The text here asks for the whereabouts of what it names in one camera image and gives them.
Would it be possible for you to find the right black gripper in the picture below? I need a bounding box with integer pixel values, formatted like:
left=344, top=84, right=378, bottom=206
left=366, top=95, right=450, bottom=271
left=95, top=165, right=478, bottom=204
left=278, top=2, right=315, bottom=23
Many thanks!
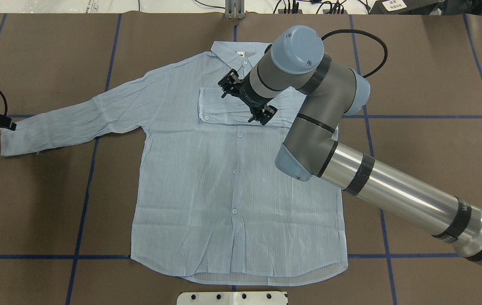
left=239, top=75, right=272, bottom=110

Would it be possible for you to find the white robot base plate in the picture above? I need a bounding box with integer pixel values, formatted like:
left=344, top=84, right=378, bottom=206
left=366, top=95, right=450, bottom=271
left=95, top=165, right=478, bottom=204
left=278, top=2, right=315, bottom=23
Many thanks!
left=176, top=291, right=289, bottom=305

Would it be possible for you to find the aluminium frame post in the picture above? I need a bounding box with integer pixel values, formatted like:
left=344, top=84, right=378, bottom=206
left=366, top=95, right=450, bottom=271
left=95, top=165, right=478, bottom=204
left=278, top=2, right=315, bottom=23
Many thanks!
left=225, top=0, right=246, bottom=20

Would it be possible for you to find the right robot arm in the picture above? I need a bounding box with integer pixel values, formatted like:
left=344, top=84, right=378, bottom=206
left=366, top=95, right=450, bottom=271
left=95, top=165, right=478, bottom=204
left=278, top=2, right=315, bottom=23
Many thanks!
left=240, top=25, right=482, bottom=266

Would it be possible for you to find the light blue button-up shirt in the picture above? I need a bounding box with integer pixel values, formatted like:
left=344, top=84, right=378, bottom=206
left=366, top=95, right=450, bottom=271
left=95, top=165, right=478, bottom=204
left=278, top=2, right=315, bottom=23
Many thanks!
left=1, top=41, right=348, bottom=286

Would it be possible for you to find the black device with label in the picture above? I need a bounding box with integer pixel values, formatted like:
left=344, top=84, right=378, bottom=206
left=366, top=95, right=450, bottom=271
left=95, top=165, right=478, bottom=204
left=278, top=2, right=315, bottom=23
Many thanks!
left=369, top=0, right=444, bottom=15

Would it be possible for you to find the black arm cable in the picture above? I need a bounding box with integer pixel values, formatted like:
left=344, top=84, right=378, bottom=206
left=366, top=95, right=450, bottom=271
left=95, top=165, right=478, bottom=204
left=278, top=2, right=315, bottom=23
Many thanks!
left=320, top=29, right=389, bottom=79

